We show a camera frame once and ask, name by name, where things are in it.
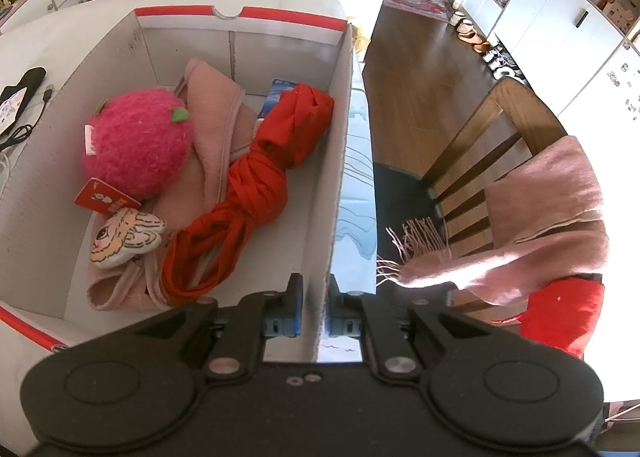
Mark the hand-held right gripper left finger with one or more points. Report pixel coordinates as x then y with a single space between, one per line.
292 309

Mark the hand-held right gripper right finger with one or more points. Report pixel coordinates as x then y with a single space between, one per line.
342 324

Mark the red and white cardboard box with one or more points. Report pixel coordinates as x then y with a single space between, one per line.
300 217

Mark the red knit scarf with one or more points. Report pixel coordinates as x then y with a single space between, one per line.
260 177

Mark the cartoon face plush pendant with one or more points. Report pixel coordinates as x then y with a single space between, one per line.
125 237

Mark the pink towel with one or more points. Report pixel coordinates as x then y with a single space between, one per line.
210 137

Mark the pink plush strawberry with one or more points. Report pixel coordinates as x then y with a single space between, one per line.
135 142

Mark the black seat cushion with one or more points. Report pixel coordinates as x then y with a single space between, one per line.
400 197

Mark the blue and white carton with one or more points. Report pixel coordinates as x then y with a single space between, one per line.
272 97

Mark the red garment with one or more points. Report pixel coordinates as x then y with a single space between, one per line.
565 317

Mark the pink fringed scarf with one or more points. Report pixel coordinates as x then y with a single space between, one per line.
550 197

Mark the wooden chair with black seat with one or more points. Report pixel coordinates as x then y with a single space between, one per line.
500 102

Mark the row of shoes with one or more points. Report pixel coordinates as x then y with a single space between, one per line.
487 49

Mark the low white cabinet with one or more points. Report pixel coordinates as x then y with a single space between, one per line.
475 4

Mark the white sticker-covered cabinet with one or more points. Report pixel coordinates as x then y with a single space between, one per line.
600 92

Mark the black white printed pouch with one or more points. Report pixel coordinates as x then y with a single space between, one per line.
27 79

